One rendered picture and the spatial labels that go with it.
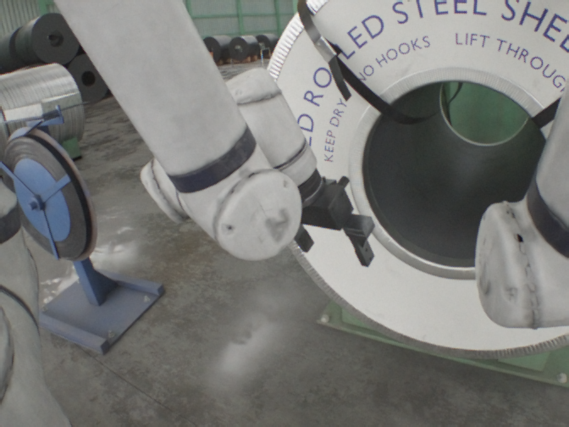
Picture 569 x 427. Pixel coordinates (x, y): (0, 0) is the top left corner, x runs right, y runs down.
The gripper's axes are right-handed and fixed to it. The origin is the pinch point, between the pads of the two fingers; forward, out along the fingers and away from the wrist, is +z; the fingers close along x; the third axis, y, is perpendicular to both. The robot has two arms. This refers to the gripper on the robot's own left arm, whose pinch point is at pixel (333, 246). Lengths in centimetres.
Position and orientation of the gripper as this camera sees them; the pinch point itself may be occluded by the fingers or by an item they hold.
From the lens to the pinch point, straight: 68.7
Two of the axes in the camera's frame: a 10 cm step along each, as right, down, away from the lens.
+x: -7.2, -1.2, 6.8
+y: 5.4, -7.2, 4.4
